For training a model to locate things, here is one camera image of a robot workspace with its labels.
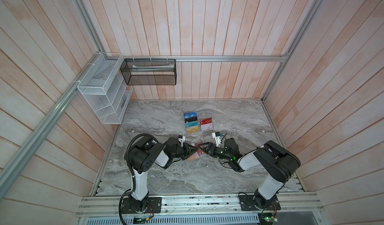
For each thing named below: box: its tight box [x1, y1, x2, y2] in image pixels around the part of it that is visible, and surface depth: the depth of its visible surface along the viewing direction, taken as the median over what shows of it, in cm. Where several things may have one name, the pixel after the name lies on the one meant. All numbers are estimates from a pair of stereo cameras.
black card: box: [184, 116, 198, 123], surface depth 100 cm
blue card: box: [183, 111, 198, 119], surface depth 100 cm
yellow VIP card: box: [186, 125, 199, 133], surface depth 102 cm
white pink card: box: [200, 122, 213, 131], surface depth 103 cm
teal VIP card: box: [185, 120, 199, 128], surface depth 100 cm
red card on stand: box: [200, 117, 212, 125], surface depth 103 cm
